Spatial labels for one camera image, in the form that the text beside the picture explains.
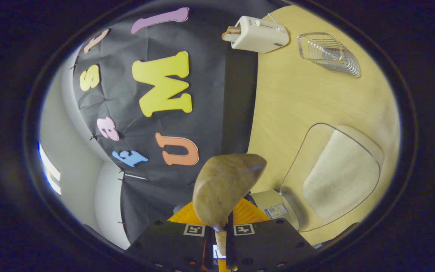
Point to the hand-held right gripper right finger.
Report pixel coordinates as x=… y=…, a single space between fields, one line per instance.
x=270 y=245

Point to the white toaster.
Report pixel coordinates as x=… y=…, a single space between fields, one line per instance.
x=259 y=34

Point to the toasted bread slice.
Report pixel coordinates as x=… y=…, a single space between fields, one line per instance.
x=230 y=34

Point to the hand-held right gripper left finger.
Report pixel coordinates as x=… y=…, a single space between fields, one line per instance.
x=164 y=241

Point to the ceiling light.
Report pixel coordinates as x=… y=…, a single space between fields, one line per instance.
x=49 y=170

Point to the wooden spoon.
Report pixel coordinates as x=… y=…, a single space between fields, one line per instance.
x=225 y=185

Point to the black backdrop cloth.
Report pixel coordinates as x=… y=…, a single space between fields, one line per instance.
x=210 y=124

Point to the clear chopstick holder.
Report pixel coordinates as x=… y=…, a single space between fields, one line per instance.
x=329 y=54

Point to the clear plastic rice container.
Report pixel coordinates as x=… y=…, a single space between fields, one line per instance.
x=300 y=170

